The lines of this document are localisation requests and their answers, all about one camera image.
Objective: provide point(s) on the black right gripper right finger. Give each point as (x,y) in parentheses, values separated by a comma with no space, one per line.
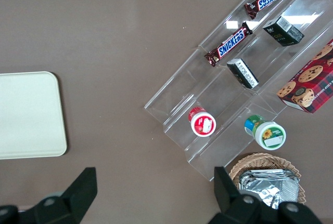
(231,203)

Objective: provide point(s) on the light wicker basket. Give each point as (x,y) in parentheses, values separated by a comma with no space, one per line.
(260,160)

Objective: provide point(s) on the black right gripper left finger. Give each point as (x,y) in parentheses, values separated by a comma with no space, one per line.
(75,195)

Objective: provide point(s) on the red-lidded small jar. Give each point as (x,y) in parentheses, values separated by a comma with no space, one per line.
(203,125)

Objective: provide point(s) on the cream rectangular plastic tray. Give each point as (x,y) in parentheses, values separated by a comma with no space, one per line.
(26,115)

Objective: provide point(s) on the small dark green box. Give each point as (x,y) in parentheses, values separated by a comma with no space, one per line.
(282,33)
(242,74)

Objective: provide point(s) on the clear acrylic stepped display stand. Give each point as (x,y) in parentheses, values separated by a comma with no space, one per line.
(182,91)

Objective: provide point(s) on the silver foil packets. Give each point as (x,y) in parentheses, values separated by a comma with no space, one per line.
(268,185)

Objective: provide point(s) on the green sunflower-label jar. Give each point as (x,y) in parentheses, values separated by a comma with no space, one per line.
(270,135)

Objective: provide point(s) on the red tartan cookie box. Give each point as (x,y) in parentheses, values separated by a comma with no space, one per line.
(312,83)

